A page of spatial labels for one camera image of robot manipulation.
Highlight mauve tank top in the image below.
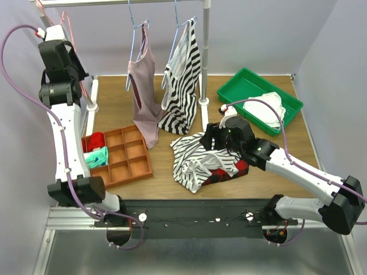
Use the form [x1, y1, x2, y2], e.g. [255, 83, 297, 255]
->
[127, 21, 163, 150]

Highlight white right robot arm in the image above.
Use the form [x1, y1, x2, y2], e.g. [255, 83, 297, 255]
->
[200, 116, 365, 235]

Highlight silver clothes rack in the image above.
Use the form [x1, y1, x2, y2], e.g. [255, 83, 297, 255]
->
[29, 0, 211, 130]

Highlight bold black white striped top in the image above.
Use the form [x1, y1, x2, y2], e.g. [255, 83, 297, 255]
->
[158, 17, 201, 135]

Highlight white cloth in tray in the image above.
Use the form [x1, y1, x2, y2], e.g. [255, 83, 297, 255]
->
[243, 92, 286, 130]

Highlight pink wire hanger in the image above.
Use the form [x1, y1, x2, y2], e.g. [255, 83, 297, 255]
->
[36, 0, 91, 100]

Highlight red sock roll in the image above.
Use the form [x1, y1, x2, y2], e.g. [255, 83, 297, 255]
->
[87, 132, 105, 152]

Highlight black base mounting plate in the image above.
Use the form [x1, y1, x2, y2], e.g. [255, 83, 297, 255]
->
[94, 199, 299, 240]

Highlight teal cloth bundle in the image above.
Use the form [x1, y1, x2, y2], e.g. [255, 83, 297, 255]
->
[84, 146, 109, 170]

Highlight green plastic tray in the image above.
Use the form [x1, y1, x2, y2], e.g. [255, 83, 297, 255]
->
[217, 68, 303, 136]

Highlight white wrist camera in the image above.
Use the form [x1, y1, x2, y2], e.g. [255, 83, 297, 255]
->
[34, 25, 67, 41]
[218, 104, 237, 129]

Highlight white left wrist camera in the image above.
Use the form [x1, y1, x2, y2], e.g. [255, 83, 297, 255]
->
[34, 25, 67, 41]

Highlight orange compartment organizer box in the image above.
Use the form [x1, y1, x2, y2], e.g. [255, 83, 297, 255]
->
[90, 124, 153, 189]

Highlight red black plaid shirt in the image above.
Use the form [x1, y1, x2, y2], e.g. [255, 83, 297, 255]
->
[202, 160, 249, 186]

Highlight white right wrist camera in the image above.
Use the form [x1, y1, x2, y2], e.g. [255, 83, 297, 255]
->
[218, 104, 237, 129]

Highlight blue hanger with striped top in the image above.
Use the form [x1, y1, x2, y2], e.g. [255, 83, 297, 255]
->
[161, 0, 197, 89]

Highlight thin striped tank top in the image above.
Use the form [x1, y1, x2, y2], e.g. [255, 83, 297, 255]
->
[170, 132, 241, 193]

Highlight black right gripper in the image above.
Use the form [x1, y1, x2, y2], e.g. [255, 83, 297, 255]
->
[199, 121, 244, 155]

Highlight blue hanger with mauve top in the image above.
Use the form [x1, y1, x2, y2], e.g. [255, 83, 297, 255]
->
[126, 0, 150, 92]

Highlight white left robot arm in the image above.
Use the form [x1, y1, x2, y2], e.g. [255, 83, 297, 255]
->
[38, 40, 127, 226]

